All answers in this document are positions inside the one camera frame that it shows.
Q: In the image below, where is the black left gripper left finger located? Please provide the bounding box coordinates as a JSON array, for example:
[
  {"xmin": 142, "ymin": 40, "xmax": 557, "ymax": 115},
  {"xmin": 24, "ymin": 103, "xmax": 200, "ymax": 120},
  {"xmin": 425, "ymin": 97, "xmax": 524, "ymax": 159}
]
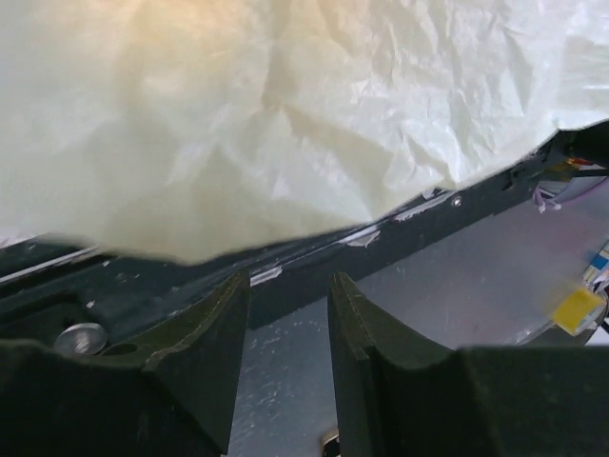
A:
[{"xmin": 1, "ymin": 273, "xmax": 250, "ymax": 456}]

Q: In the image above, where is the pale green plastic grocery bag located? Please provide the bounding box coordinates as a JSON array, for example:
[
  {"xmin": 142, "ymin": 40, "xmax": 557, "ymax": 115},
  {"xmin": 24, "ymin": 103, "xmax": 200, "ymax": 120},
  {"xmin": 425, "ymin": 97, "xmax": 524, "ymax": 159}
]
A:
[{"xmin": 1, "ymin": 1, "xmax": 608, "ymax": 263}]

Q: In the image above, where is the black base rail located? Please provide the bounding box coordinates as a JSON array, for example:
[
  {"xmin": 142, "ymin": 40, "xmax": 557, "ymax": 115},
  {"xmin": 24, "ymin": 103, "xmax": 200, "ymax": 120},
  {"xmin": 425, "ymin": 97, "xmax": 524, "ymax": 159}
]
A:
[{"xmin": 1, "ymin": 123, "xmax": 608, "ymax": 346}]

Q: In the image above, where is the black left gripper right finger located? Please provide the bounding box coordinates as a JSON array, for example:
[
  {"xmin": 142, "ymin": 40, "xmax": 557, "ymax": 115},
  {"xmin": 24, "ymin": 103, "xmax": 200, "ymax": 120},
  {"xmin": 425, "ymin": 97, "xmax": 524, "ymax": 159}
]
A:
[{"xmin": 327, "ymin": 273, "xmax": 608, "ymax": 456}]

